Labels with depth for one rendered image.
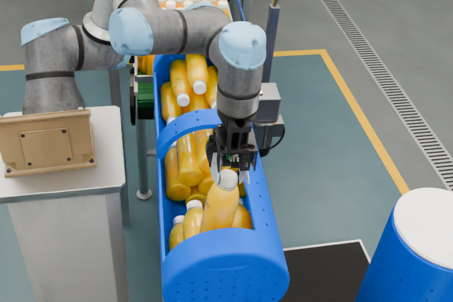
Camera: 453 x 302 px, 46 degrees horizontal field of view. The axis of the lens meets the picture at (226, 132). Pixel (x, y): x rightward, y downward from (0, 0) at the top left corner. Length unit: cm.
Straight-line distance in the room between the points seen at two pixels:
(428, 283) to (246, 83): 87
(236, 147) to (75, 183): 54
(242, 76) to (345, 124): 262
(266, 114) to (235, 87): 129
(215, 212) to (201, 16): 43
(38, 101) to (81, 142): 14
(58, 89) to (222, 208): 50
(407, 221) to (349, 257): 104
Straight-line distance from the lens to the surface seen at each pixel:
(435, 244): 153
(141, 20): 87
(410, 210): 159
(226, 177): 110
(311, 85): 374
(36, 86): 137
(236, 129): 93
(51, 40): 137
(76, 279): 170
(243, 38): 85
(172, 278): 118
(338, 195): 301
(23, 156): 139
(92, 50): 140
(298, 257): 251
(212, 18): 94
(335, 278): 248
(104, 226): 151
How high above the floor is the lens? 214
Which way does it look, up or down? 41 degrees down
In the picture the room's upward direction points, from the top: 5 degrees clockwise
